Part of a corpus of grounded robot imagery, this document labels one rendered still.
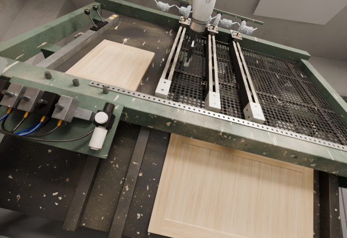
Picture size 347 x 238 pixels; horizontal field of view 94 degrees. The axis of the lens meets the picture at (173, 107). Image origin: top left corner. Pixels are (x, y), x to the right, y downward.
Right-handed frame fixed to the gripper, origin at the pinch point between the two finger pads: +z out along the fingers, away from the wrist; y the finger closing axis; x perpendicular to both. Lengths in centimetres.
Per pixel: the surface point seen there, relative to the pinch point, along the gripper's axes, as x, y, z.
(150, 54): 26.5, 7.2, 6.2
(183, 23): 11, 63, -3
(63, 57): 69, -23, 6
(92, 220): 27, -85, 55
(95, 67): 51, -23, 7
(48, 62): 71, -32, 4
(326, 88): -113, 23, 3
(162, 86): 10.1, -31.3, 1.1
